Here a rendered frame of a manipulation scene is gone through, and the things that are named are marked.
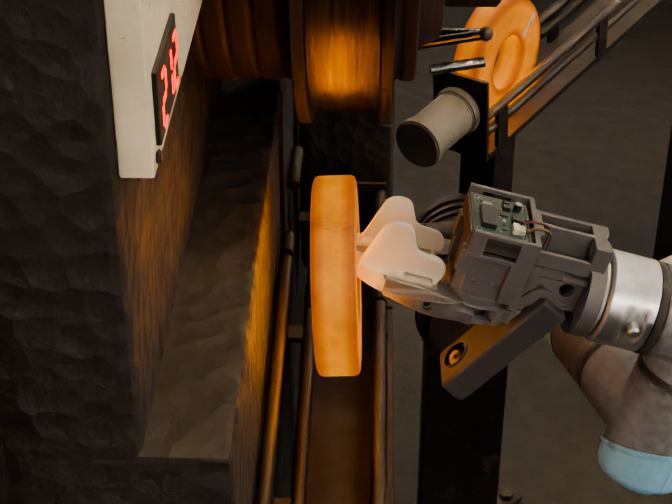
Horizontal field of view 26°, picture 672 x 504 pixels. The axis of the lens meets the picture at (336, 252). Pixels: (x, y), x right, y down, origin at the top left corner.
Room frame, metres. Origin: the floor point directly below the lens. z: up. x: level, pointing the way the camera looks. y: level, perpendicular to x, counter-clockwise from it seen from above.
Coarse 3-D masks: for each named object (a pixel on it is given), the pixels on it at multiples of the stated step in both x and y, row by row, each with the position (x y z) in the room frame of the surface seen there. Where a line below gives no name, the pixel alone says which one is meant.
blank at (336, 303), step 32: (320, 192) 0.95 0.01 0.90; (352, 192) 0.95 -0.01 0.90; (320, 224) 0.91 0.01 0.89; (352, 224) 0.91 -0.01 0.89; (320, 256) 0.89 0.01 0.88; (352, 256) 0.89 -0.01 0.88; (320, 288) 0.88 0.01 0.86; (352, 288) 0.88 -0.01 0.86; (320, 320) 0.87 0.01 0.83; (352, 320) 0.87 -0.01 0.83; (320, 352) 0.87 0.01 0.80; (352, 352) 0.87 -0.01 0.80
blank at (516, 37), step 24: (504, 0) 1.59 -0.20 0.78; (528, 0) 1.62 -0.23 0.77; (480, 24) 1.55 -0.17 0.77; (504, 24) 1.57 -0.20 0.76; (528, 24) 1.62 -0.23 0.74; (480, 48) 1.53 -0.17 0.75; (504, 48) 1.62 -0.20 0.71; (528, 48) 1.62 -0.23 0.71; (480, 72) 1.53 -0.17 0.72; (504, 72) 1.61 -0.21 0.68; (528, 72) 1.63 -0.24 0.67
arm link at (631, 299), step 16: (624, 256) 0.95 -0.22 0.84; (640, 256) 0.96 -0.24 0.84; (608, 272) 0.93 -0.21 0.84; (624, 272) 0.93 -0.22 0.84; (640, 272) 0.93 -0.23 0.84; (656, 272) 0.94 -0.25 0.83; (608, 288) 0.92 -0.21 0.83; (624, 288) 0.92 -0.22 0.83; (640, 288) 0.92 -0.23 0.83; (656, 288) 0.92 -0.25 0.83; (608, 304) 0.91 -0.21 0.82; (624, 304) 0.91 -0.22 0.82; (640, 304) 0.91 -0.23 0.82; (656, 304) 0.91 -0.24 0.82; (608, 320) 0.91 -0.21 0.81; (624, 320) 0.91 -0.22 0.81; (640, 320) 0.91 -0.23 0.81; (592, 336) 0.92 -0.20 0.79; (608, 336) 0.91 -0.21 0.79; (624, 336) 0.91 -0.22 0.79; (640, 336) 0.91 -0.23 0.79
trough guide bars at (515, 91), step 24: (576, 0) 1.81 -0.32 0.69; (624, 0) 1.78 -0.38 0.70; (552, 24) 1.76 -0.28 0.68; (600, 24) 1.72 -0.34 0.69; (576, 48) 1.69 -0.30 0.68; (600, 48) 1.73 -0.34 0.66; (552, 72) 1.63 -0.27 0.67; (504, 96) 1.55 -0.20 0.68; (528, 96) 1.58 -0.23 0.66; (504, 120) 1.54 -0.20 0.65; (504, 144) 1.54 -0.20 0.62
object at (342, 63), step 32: (320, 0) 0.94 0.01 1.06; (352, 0) 0.93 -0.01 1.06; (384, 0) 0.92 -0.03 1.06; (320, 32) 0.95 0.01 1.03; (352, 32) 0.94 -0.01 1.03; (384, 32) 0.93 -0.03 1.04; (320, 64) 0.96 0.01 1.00; (352, 64) 0.96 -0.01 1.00; (384, 64) 0.94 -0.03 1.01; (320, 96) 0.99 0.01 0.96; (352, 96) 0.99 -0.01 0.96; (384, 96) 0.97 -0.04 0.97
